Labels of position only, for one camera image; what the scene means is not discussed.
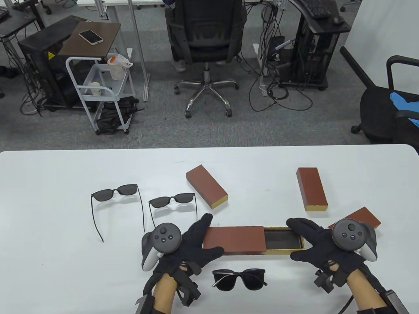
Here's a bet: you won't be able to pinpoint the person's left hand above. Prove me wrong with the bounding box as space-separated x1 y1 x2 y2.
152 213 225 275

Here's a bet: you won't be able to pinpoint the person's right hand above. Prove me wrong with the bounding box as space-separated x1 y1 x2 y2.
286 218 367 287

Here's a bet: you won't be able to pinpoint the brown storage box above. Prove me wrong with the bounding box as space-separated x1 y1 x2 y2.
328 207 382 231
186 165 228 210
296 167 329 212
203 225 306 256

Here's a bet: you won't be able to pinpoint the black sunglasses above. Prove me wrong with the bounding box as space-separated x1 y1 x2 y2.
212 268 267 291
149 193 198 229
91 184 145 242

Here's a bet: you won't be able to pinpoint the person's right forearm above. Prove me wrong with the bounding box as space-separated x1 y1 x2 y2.
346 270 387 311

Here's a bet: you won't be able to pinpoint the person's left forearm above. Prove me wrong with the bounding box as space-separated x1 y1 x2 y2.
152 273 179 314

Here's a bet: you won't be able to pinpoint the grey VR controller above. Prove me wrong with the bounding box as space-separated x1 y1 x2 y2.
141 223 182 272
331 218 377 262

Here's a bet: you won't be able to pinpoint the black wrist battery pack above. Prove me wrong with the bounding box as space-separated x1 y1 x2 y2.
380 289 410 314
135 294 154 314

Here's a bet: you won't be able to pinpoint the black fabric office chair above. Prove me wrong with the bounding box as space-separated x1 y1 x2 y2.
339 46 419 145

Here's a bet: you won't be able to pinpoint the black bag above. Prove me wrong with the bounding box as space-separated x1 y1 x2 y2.
96 96 144 134

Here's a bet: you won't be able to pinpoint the blue cloth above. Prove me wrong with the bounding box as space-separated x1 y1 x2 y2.
390 92 419 128

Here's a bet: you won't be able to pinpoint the black computer stand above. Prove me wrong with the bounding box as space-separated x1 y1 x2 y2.
281 0 352 91

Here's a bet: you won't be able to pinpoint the white plastic bag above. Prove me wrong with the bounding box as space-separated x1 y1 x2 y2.
107 53 134 81

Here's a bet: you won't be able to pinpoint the white rolling cart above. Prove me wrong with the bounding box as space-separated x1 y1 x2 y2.
65 56 136 136

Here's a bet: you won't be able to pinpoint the white desk foot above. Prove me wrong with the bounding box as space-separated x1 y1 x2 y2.
253 44 268 97

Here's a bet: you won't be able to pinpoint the black floor box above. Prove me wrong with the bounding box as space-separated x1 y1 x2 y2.
268 35 286 62

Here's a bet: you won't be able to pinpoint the black mesh office chair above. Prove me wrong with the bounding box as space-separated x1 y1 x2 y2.
165 0 248 119

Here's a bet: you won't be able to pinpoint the white smartphone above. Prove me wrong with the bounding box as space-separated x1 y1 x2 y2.
79 29 104 45

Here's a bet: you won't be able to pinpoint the black keyboard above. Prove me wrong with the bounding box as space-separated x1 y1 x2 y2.
299 0 332 19

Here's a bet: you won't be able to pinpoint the black computer case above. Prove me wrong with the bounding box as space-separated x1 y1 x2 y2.
18 15 90 110

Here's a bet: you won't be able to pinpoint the black desk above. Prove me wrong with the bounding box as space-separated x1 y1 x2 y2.
0 7 39 36

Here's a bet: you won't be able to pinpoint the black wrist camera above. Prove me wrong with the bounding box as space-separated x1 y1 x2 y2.
314 267 341 292
177 267 202 307

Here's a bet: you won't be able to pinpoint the black wrist strap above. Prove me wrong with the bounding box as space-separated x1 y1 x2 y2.
355 306 390 314

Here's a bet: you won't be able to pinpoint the black floor cables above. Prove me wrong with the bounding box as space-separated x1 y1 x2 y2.
248 57 314 112

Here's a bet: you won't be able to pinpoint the black cable bundle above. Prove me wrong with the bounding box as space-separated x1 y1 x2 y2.
20 59 49 117

